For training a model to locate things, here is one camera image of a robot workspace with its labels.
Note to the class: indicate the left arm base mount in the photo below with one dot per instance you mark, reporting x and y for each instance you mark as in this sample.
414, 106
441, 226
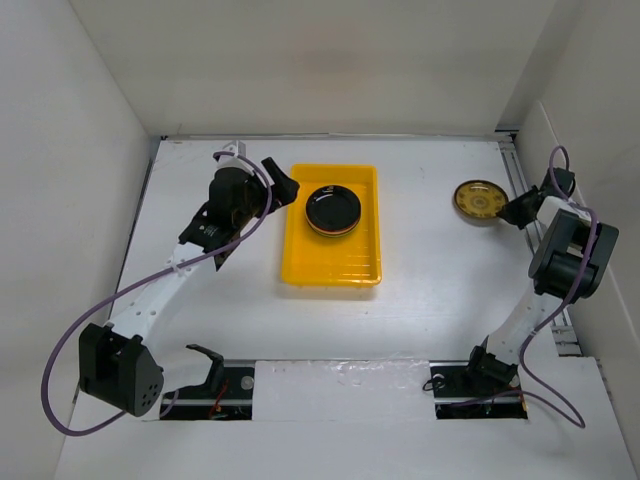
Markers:
230, 399

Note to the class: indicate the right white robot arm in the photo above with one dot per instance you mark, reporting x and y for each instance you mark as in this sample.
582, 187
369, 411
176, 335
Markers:
567, 266

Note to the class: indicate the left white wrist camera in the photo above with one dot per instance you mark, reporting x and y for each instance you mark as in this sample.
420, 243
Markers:
231, 150

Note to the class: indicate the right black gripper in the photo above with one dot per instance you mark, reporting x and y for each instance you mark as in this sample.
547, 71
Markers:
510, 211

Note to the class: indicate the black plate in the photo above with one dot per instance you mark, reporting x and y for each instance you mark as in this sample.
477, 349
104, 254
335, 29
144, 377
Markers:
333, 209

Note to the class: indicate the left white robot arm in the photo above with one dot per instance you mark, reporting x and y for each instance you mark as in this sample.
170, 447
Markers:
117, 363

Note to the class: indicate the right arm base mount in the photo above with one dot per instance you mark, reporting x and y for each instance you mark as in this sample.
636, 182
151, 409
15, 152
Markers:
459, 396

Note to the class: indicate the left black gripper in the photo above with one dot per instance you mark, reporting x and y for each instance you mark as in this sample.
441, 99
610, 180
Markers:
283, 190

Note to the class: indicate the brown gold plate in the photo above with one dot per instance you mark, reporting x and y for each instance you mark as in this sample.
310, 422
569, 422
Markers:
479, 200

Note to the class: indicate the yellow plastic bin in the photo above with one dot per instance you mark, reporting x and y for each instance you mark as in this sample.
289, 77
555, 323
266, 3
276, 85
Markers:
352, 260

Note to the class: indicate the orange plate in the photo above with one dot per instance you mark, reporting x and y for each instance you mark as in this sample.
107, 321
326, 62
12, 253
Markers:
340, 233

